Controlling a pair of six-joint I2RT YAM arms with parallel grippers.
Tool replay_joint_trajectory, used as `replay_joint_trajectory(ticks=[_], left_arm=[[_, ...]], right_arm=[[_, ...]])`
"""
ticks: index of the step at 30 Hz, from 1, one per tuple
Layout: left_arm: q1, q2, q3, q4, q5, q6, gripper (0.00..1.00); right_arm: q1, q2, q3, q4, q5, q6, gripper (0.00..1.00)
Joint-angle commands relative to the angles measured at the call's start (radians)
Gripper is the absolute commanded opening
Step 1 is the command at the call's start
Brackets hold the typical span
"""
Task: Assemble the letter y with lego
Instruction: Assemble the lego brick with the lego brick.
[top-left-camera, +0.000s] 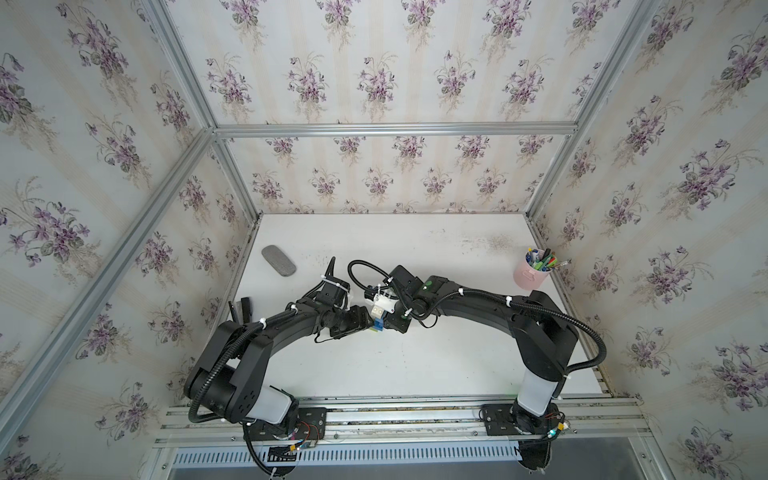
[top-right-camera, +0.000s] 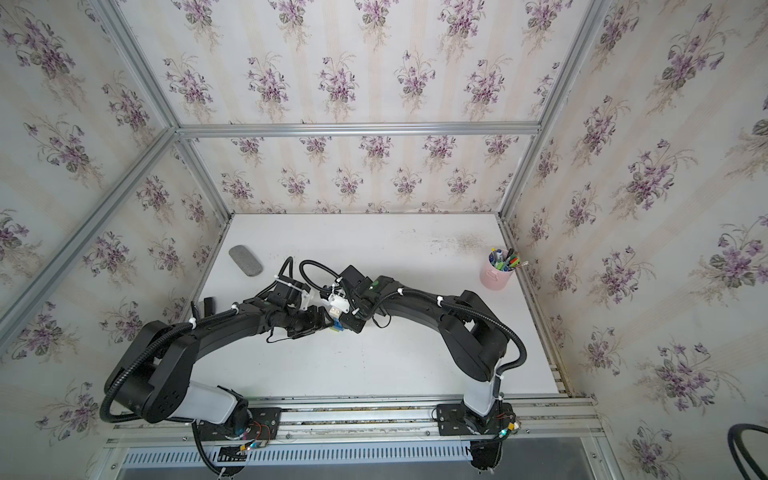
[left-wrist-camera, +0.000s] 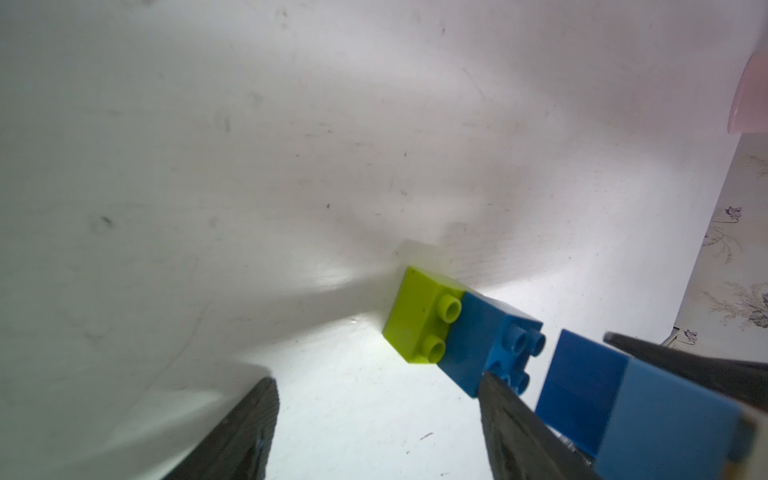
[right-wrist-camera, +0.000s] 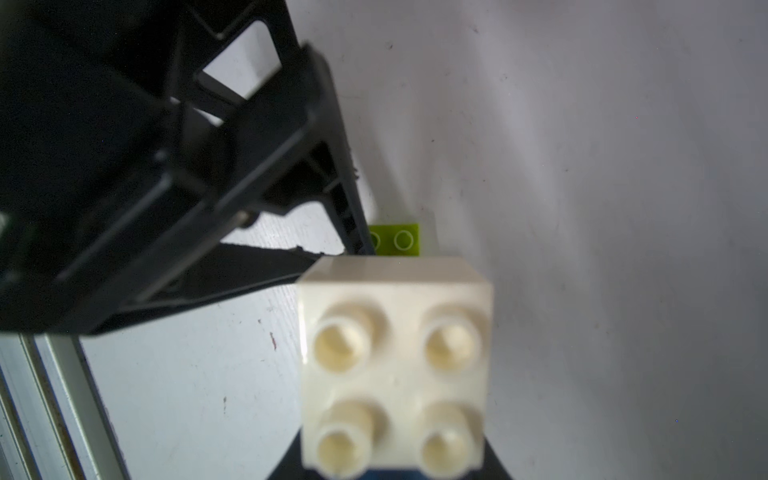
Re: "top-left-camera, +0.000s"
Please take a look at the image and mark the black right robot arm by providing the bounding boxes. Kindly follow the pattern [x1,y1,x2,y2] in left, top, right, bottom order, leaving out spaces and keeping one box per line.
[347,259,607,418]

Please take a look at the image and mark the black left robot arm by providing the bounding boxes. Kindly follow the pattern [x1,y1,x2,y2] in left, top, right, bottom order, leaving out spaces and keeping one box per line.
[184,260,373,425]

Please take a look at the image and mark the black stapler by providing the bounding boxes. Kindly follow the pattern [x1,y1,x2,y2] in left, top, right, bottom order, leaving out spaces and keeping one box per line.
[228,297,253,325]

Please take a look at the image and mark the pink pen cup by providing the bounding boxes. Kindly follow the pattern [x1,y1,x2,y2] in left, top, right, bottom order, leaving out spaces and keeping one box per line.
[513,250,550,291]

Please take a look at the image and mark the pens in cup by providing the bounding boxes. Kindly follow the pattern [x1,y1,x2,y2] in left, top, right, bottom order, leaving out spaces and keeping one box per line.
[525,248,572,272]

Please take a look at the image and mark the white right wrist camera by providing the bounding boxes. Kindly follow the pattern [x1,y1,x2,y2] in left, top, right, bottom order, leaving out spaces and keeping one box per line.
[372,286,399,313]

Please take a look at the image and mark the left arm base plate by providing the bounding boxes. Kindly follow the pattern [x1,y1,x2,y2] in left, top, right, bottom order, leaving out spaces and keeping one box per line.
[245,406,328,446]

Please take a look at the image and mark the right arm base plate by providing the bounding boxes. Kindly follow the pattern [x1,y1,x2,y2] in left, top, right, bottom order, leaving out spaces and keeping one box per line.
[479,402,569,440]

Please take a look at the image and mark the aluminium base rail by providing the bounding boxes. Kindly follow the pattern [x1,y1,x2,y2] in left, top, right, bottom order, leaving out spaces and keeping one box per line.
[139,395,673,479]

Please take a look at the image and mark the aluminium enclosure frame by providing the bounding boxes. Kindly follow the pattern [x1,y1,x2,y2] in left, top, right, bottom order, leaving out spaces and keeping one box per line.
[1,1,767,454]

